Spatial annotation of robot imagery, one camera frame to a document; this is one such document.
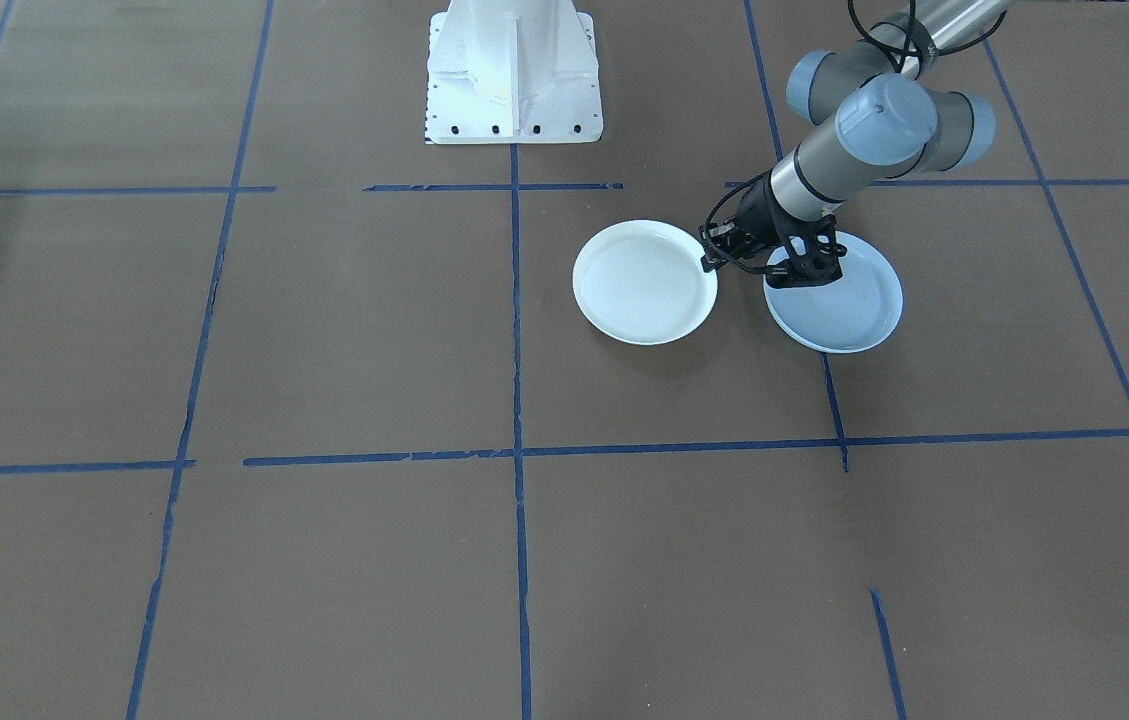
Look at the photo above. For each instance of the white round plate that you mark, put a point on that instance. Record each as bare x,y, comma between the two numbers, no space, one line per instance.
644,285

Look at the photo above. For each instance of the light blue round plate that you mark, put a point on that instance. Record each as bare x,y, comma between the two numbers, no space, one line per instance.
839,305
829,349

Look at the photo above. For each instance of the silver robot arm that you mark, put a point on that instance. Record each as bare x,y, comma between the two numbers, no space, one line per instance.
884,120

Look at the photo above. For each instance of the white column with flanged base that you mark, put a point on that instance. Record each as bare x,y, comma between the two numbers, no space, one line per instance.
514,70

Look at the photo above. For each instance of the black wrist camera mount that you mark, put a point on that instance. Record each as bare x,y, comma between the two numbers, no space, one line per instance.
809,265

